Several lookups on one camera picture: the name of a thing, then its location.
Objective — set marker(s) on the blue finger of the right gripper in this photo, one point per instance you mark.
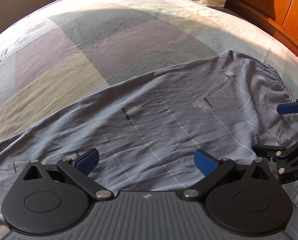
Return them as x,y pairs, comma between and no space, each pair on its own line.
288,108

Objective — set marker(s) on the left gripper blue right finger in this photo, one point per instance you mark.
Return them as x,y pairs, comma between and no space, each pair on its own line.
214,171

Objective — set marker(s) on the grey pyjama trousers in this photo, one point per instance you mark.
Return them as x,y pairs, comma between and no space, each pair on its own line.
147,128

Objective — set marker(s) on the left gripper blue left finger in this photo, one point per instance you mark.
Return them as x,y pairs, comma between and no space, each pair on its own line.
76,173

